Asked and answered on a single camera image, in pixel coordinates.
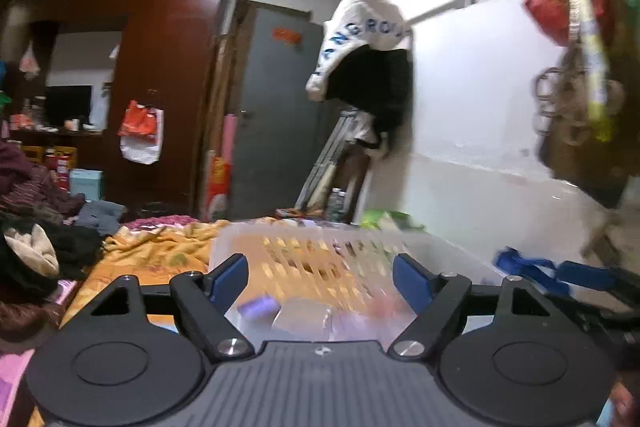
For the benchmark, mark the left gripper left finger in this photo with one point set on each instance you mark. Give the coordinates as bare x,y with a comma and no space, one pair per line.
202,301

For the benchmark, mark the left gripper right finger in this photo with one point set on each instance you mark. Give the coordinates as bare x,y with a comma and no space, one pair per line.
438,302

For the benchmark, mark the person hand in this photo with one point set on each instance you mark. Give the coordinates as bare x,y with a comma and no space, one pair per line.
625,403

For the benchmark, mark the blue shopping bag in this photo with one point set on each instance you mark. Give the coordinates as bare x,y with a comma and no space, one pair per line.
550,269

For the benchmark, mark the yellow blanket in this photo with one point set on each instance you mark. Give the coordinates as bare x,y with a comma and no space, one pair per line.
152,256

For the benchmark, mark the white plastic basket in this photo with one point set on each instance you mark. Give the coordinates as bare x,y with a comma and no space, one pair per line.
330,284

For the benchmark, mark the green white bag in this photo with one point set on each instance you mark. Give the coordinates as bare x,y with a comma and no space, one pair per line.
389,220

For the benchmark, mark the metal crutches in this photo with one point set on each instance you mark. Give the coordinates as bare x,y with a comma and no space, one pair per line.
340,138

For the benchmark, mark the teal box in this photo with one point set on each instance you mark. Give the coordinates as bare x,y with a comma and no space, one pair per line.
87,182

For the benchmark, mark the orange white hanging bag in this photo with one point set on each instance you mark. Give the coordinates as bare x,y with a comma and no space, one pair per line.
141,134

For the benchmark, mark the grey door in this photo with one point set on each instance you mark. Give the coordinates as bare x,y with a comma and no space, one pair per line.
280,131

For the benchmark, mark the brown hanging bag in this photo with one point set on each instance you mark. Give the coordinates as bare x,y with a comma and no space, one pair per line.
587,114

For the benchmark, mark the maroon clothes pile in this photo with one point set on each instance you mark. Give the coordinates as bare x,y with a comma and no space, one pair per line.
29,190

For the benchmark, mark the black hanging garment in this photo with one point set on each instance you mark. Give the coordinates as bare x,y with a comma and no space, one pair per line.
378,84

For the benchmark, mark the black television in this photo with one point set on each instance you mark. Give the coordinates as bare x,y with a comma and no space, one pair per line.
67,103

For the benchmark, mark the white hanging tote bag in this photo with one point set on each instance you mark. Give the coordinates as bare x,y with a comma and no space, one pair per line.
377,24

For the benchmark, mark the dark red wooden wardrobe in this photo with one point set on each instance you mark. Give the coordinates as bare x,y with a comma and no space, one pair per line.
165,60

